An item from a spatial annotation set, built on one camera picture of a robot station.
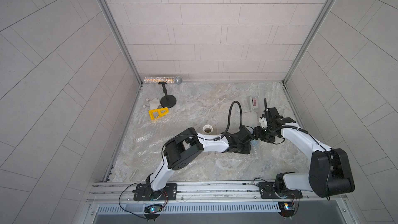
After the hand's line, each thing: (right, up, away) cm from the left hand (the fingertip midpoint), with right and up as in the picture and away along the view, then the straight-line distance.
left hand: (252, 150), depth 85 cm
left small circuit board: (-49, -17, -20) cm, 55 cm away
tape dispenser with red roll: (+5, +25, +14) cm, 29 cm away
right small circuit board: (+11, -19, -17) cm, 28 cm away
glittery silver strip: (-55, +40, +2) cm, 68 cm away
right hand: (+2, +8, +2) cm, 8 cm away
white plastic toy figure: (-60, +25, +15) cm, 66 cm away
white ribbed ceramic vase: (-25, +14, -9) cm, 30 cm away
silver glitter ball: (-42, +40, +2) cm, 58 cm away
